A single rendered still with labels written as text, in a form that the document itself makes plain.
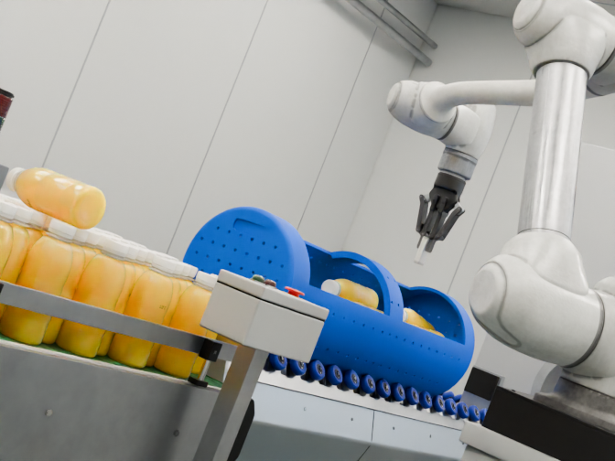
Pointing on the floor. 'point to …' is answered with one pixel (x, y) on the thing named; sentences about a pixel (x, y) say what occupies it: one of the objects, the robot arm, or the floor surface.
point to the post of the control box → (231, 404)
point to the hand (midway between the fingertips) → (423, 251)
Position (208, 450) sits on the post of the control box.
